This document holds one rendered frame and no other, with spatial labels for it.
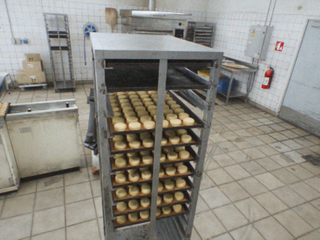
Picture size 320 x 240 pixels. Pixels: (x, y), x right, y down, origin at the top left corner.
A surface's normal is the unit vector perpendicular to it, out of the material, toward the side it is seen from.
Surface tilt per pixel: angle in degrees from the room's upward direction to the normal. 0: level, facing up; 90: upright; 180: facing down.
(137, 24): 90
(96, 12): 90
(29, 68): 93
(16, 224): 0
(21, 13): 90
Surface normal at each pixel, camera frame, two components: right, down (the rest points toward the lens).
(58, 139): 0.42, 0.41
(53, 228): 0.06, -0.90
